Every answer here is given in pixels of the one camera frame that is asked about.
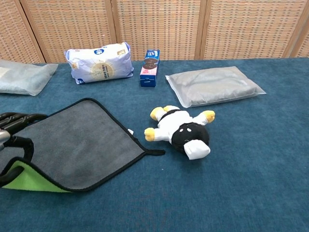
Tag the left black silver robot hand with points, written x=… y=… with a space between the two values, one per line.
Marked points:
x=17 y=120

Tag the grey and green cloth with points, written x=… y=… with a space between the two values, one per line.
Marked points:
x=79 y=145

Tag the pale cloth in clear bag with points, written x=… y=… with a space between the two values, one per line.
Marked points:
x=21 y=77

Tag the white printed soft pack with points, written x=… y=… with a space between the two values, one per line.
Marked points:
x=101 y=64

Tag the blue cookie box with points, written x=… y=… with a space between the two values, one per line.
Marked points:
x=149 y=70

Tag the black white plush toy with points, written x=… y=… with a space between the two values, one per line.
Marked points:
x=183 y=128

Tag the woven rattan folding screen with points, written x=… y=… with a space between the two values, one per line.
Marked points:
x=157 y=26

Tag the grey cloth in clear bag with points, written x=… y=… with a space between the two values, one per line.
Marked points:
x=212 y=85

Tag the blue table carpet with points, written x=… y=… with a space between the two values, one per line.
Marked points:
x=217 y=188

